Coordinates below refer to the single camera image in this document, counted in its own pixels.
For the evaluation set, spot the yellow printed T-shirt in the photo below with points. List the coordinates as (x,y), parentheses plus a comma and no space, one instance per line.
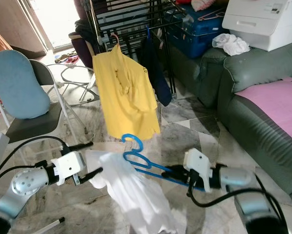
(126,97)

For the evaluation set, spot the white folding chair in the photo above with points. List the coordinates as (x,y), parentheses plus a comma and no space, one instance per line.
(33,126)

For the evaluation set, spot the blue plastic hanger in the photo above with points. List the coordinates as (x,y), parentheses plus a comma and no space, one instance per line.
(148,32)
(136,157)

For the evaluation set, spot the pink sofa cover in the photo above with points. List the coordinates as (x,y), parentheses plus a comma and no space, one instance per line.
(275,105)

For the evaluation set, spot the navy blue shirt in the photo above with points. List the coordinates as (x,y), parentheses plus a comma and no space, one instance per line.
(158,73)

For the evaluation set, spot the white plastic drawer box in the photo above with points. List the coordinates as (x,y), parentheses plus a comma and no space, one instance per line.
(263,24)

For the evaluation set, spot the blue hard suitcase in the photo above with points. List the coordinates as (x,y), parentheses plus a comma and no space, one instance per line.
(195,39)

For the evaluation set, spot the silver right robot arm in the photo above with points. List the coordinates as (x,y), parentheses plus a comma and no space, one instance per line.
(236,178)

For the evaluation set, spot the white shirt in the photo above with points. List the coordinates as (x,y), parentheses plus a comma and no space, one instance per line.
(136,195)

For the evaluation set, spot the dark purple bag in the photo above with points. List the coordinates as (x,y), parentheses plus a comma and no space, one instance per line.
(82,48)

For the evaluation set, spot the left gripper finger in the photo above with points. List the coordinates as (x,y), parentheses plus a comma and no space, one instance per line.
(80,145)
(92,174)

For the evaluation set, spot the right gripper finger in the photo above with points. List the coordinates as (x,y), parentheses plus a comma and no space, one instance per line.
(171,170)

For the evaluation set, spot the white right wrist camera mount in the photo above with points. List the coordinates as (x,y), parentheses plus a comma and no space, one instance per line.
(197,168)

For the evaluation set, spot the dark green sofa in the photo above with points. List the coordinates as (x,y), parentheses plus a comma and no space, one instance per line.
(258,131)

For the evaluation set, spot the blue chair cushion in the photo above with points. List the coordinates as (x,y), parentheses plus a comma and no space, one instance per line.
(19,85)

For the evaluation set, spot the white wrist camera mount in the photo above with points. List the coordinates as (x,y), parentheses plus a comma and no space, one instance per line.
(68,165)
(197,168)

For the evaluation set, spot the pink plastic hanger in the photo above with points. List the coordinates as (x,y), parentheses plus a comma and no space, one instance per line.
(115,38)
(210,14)

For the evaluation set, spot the white pink printed pillow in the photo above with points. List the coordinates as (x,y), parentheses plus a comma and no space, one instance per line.
(202,5)

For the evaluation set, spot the black drying rack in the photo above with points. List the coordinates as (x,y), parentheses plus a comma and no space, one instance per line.
(126,19)

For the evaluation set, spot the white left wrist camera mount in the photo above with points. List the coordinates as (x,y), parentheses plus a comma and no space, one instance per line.
(68,165)

